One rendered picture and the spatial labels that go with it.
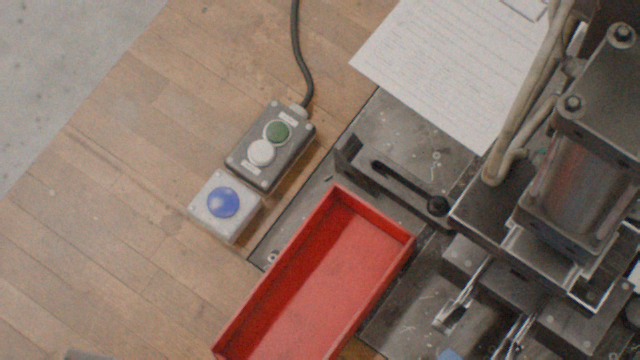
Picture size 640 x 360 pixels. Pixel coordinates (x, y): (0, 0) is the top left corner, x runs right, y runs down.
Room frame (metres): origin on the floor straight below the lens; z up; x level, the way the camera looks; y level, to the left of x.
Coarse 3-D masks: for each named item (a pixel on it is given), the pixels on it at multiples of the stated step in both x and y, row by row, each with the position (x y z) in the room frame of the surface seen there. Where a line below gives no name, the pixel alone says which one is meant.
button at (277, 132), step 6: (270, 126) 0.56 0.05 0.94; (276, 126) 0.56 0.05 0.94; (282, 126) 0.56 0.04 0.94; (270, 132) 0.55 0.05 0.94; (276, 132) 0.55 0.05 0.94; (282, 132) 0.55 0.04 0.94; (288, 132) 0.55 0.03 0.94; (270, 138) 0.54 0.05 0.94; (276, 138) 0.54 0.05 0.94; (282, 138) 0.54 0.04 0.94
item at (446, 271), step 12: (444, 264) 0.36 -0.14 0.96; (444, 276) 0.35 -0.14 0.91; (456, 276) 0.34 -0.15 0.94; (468, 276) 0.33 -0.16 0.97; (480, 300) 0.32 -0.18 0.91; (516, 312) 0.29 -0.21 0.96; (540, 336) 0.26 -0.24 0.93; (552, 336) 0.26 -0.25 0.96; (552, 348) 0.25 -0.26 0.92; (564, 348) 0.25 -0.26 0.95
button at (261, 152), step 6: (258, 144) 0.53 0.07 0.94; (264, 144) 0.53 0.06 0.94; (270, 144) 0.53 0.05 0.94; (252, 150) 0.53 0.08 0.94; (258, 150) 0.53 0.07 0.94; (264, 150) 0.53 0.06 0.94; (270, 150) 0.53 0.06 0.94; (252, 156) 0.52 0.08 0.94; (258, 156) 0.52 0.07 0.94; (264, 156) 0.52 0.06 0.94; (270, 156) 0.52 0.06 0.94; (258, 162) 0.51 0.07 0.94; (264, 162) 0.51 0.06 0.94
